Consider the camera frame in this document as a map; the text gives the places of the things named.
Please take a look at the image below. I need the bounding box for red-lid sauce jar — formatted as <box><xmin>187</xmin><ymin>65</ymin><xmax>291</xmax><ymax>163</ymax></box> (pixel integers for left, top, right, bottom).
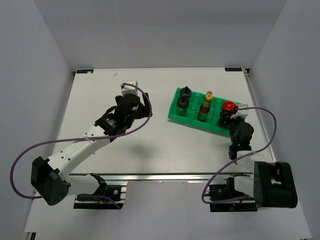
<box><xmin>221</xmin><ymin>101</ymin><xmax>238</xmax><ymax>116</ymax></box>

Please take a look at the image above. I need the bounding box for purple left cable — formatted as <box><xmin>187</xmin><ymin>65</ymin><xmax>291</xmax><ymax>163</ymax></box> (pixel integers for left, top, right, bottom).
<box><xmin>9</xmin><ymin>83</ymin><xmax>153</xmax><ymax>210</ymax></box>

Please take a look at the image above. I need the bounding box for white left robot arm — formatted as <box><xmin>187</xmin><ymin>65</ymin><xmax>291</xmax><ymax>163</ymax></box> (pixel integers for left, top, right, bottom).
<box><xmin>30</xmin><ymin>93</ymin><xmax>152</xmax><ymax>206</ymax></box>

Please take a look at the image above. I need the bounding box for green three-compartment bin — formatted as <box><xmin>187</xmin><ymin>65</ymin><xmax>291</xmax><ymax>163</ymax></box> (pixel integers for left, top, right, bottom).
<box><xmin>168</xmin><ymin>87</ymin><xmax>229</xmax><ymax>137</ymax></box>

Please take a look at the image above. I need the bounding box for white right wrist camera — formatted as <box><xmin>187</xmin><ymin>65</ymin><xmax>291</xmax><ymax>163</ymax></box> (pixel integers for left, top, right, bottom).
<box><xmin>230</xmin><ymin>104</ymin><xmax>249</xmax><ymax>119</ymax></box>

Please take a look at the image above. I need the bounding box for blue right corner label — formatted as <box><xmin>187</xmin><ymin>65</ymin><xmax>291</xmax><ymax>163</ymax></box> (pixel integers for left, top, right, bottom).
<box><xmin>224</xmin><ymin>67</ymin><xmax>243</xmax><ymax>72</ymax></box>

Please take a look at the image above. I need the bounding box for yellow-cap brown sauce bottle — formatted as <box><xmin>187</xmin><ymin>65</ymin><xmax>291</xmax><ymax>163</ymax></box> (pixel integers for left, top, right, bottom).
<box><xmin>197</xmin><ymin>91</ymin><xmax>213</xmax><ymax>122</ymax></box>

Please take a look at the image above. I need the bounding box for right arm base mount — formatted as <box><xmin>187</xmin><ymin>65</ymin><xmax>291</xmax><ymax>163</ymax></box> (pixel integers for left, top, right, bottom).
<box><xmin>204</xmin><ymin>177</ymin><xmax>258</xmax><ymax>213</ymax></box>

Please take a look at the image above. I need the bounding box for blue left corner label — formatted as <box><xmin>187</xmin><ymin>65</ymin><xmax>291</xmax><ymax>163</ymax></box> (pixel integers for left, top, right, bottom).
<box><xmin>76</xmin><ymin>69</ymin><xmax>94</xmax><ymax>74</ymax></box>

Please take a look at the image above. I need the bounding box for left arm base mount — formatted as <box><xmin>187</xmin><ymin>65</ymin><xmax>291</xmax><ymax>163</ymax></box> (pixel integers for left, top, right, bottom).
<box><xmin>69</xmin><ymin>173</ymin><xmax>127</xmax><ymax>210</ymax></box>

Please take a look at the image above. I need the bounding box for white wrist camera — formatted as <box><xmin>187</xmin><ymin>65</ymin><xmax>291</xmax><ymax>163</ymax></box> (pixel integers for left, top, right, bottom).
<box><xmin>230</xmin><ymin>104</ymin><xmax>249</xmax><ymax>119</ymax></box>
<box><xmin>121</xmin><ymin>80</ymin><xmax>138</xmax><ymax>96</ymax></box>

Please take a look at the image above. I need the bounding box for blue corner label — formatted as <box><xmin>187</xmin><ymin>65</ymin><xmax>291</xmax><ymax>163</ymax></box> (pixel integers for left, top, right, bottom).
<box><xmin>224</xmin><ymin>67</ymin><xmax>243</xmax><ymax>72</ymax></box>
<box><xmin>76</xmin><ymin>69</ymin><xmax>94</xmax><ymax>74</ymax></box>

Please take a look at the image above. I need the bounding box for glass shaker black knob lid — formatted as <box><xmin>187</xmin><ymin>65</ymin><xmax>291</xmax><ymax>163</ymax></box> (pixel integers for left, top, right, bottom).
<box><xmin>179</xmin><ymin>86</ymin><xmax>192</xmax><ymax>99</ymax></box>

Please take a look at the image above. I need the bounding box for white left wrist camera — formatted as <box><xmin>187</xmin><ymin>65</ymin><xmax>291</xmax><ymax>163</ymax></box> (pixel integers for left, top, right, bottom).
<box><xmin>121</xmin><ymin>80</ymin><xmax>138</xmax><ymax>96</ymax></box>

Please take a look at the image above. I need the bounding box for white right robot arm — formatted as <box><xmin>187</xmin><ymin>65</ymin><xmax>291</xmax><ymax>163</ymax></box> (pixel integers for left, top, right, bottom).
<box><xmin>217</xmin><ymin>110</ymin><xmax>298</xmax><ymax>208</ymax></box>

